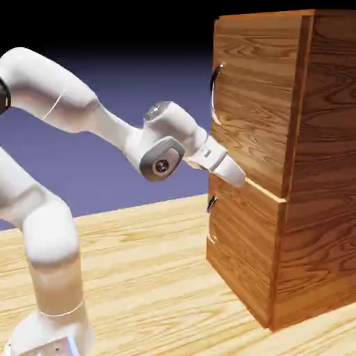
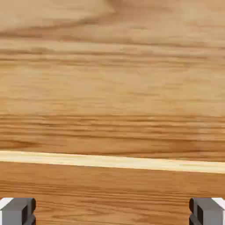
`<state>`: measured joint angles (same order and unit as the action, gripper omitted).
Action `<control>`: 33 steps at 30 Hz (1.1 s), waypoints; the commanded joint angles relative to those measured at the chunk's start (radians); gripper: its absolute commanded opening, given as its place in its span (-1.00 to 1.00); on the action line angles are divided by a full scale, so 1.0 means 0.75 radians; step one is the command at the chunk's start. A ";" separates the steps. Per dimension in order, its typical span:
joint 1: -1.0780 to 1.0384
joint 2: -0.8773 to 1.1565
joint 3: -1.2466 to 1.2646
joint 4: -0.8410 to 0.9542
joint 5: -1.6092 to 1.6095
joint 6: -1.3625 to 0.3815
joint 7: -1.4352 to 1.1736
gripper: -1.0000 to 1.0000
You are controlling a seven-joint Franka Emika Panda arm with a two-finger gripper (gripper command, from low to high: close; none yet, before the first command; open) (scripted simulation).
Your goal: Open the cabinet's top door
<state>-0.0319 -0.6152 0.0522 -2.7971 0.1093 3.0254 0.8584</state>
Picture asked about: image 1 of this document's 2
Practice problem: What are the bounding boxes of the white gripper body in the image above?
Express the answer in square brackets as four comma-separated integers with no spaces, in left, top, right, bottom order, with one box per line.
[214,154,247,189]

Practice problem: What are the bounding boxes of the tall wooden cabinet door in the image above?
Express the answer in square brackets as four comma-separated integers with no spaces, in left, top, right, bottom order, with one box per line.
[210,10,316,199]

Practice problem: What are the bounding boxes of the short wooden cabinet door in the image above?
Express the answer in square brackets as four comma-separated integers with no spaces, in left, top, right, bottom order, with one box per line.
[205,172,287,329]

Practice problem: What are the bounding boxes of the wooden cabinet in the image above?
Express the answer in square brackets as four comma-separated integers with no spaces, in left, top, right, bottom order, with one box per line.
[205,9,356,332]

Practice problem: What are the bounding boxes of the long curved metal handle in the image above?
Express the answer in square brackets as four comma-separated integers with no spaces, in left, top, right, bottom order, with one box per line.
[209,63,225,126]

